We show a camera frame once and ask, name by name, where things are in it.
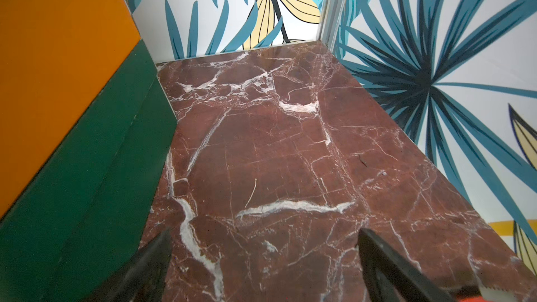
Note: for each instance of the right aluminium corner post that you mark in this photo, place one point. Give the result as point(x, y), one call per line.
point(329, 21)

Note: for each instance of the green shoebox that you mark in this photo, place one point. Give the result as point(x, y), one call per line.
point(83, 215)

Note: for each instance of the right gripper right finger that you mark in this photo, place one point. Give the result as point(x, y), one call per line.
point(390, 277)

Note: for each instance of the large orange shoebox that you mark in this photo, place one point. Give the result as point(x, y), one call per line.
point(56, 56)

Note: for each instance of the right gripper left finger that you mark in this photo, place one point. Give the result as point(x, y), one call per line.
point(142, 278)

